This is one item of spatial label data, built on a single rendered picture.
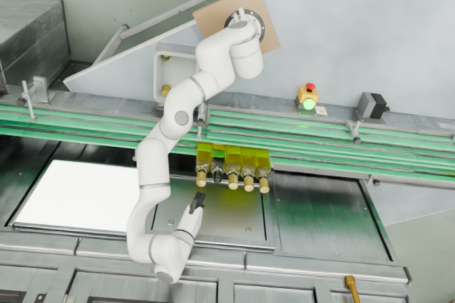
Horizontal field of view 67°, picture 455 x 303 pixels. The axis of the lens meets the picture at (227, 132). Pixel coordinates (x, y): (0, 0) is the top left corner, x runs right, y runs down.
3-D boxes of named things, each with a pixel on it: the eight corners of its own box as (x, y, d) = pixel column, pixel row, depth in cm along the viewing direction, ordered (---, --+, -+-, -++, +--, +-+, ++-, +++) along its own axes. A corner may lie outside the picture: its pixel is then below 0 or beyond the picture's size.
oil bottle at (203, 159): (198, 141, 147) (193, 175, 130) (199, 130, 144) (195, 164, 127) (211, 142, 148) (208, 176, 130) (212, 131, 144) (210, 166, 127)
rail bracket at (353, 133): (342, 124, 142) (351, 144, 131) (348, 109, 138) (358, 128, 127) (351, 125, 142) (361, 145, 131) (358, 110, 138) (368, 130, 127)
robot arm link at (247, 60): (236, 64, 121) (237, 86, 108) (225, 29, 113) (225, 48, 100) (263, 57, 119) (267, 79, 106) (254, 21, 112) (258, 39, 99)
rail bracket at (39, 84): (45, 96, 146) (19, 127, 128) (38, 59, 136) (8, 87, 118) (57, 97, 146) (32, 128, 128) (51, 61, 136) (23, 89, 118)
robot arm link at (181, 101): (185, 82, 107) (144, 105, 103) (193, 70, 95) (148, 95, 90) (208, 120, 108) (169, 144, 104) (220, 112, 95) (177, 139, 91)
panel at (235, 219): (51, 162, 142) (9, 230, 115) (51, 156, 140) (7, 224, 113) (266, 184, 148) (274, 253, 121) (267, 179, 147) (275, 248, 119)
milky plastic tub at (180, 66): (156, 91, 147) (153, 102, 140) (157, 41, 134) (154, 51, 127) (197, 96, 149) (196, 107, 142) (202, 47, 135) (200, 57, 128)
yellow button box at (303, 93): (295, 99, 150) (298, 108, 144) (299, 84, 145) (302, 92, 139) (311, 101, 150) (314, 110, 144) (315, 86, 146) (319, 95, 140)
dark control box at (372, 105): (356, 107, 152) (361, 117, 145) (362, 90, 147) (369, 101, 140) (374, 109, 152) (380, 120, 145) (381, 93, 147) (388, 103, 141)
